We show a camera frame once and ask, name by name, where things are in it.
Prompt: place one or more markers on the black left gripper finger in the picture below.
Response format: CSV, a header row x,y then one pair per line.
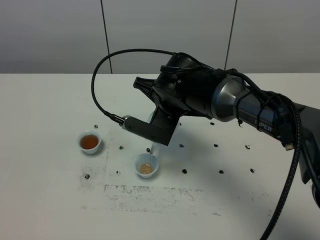
x,y
145,86

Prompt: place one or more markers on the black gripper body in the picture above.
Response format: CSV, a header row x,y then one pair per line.
x,y
185,86

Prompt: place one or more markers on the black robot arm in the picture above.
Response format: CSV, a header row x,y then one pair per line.
x,y
296,126

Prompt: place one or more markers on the pale blue porcelain teapot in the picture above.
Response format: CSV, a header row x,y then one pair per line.
x,y
164,126

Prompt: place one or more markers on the pale blue teacup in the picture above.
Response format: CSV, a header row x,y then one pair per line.
x,y
146,165
89,142

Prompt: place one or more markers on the left pale blue teacup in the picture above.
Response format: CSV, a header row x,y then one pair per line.
x,y
89,142

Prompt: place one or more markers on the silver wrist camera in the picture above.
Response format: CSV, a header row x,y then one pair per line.
x,y
126,123

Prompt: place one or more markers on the right pale blue teacup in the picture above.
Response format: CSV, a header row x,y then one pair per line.
x,y
146,165

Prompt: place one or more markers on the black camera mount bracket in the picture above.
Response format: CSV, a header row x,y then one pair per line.
x,y
141,128

